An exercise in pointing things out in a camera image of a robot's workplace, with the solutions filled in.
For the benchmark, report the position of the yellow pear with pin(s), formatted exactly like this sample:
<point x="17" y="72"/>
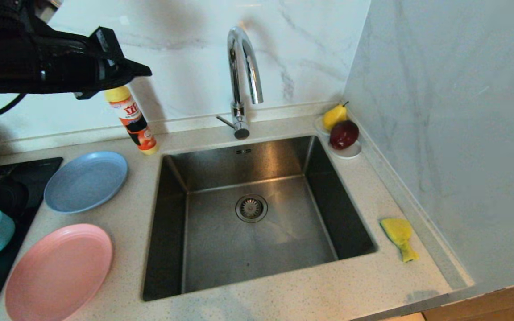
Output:
<point x="333" y="117"/>

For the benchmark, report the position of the blue plastic plate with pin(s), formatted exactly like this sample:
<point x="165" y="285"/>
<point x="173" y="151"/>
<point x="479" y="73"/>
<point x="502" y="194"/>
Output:
<point x="84" y="183"/>

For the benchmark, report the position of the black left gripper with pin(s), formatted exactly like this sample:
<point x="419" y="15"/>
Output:
<point x="83" y="67"/>

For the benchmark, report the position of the dark red apple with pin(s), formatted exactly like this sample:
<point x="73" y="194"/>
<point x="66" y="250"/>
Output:
<point x="344" y="134"/>

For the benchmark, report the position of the yellow green sponge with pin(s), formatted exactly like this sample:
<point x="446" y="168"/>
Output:
<point x="398" y="232"/>

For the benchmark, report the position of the wooden cabinet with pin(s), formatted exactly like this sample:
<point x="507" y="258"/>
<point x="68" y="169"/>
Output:
<point x="498" y="305"/>

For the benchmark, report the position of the yellow-capped orange dish soap bottle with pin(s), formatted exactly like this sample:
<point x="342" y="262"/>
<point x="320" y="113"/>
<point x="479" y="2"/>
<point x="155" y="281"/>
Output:
<point x="134" y="122"/>

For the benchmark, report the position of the black induction cooktop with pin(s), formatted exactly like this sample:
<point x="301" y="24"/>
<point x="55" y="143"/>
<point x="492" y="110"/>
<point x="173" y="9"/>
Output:
<point x="38" y="174"/>

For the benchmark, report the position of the chrome gooseneck faucet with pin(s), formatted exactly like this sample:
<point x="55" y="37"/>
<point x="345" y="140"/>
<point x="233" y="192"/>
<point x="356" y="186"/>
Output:
<point x="239" y="113"/>

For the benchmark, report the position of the stainless steel sink basin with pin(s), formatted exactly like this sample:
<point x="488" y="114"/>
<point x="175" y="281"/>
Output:
<point x="221" y="249"/>

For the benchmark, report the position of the small white saucer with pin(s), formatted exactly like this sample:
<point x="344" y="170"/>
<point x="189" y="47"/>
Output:
<point x="318" y="125"/>
<point x="350" y="154"/>

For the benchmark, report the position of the pink plastic plate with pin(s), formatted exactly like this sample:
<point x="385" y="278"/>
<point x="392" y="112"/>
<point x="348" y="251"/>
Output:
<point x="57" y="274"/>

